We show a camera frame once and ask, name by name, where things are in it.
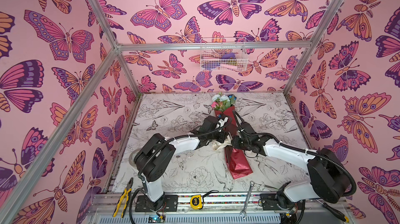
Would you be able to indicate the yellow handled pliers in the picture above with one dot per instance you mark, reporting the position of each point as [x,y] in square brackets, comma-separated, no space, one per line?
[124,199]

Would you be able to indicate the white fake rose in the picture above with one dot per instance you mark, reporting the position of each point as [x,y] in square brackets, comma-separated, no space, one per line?
[223,102]

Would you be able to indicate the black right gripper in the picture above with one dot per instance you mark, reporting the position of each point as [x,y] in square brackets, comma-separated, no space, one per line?
[236,143]

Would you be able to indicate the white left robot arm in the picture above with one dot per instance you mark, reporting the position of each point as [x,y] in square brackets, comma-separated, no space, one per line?
[153,158]

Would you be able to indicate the aluminium frame post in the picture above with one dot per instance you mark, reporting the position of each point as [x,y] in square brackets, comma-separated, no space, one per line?
[115,48]
[317,35]

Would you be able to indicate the green circuit board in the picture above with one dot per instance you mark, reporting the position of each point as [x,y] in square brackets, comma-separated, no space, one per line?
[155,219]

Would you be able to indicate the blue fake rose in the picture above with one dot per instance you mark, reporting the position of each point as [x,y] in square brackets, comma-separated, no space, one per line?
[232,99]

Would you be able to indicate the cream satin ribbon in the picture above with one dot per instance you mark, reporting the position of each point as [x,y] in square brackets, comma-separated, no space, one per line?
[220,146]

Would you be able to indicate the silver combination wrench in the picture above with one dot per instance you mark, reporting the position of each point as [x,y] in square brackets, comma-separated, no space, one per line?
[243,213]

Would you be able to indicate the aluminium frame crossbar back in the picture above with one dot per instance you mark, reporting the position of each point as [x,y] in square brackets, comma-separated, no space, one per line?
[222,45]

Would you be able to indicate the dark red wrapping paper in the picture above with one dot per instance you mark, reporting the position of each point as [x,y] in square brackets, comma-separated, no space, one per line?
[236,160]

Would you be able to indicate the clear tape roll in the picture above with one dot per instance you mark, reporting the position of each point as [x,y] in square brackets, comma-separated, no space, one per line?
[131,159]

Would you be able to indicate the white wire basket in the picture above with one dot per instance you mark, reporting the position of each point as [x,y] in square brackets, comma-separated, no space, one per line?
[235,60]

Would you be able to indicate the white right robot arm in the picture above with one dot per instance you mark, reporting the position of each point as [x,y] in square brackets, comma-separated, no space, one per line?
[327,177]

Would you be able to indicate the aluminium frame post left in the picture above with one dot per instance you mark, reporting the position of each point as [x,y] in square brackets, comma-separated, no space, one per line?
[115,48]

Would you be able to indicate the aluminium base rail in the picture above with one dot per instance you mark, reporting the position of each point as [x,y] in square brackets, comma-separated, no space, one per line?
[230,203]

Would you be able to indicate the black yellow screwdriver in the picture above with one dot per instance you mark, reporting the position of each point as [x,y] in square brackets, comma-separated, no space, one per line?
[336,213]

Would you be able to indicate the aluminium frame post right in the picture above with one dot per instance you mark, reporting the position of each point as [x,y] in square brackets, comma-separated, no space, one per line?
[317,35]

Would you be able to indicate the small pink fake rose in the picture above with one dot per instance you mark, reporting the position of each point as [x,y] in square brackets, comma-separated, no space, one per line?
[214,105]

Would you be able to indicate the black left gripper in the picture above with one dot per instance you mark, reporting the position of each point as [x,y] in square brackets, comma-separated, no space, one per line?
[223,135]

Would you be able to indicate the yellow tape measure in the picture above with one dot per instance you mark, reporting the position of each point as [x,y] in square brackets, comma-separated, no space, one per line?
[196,202]

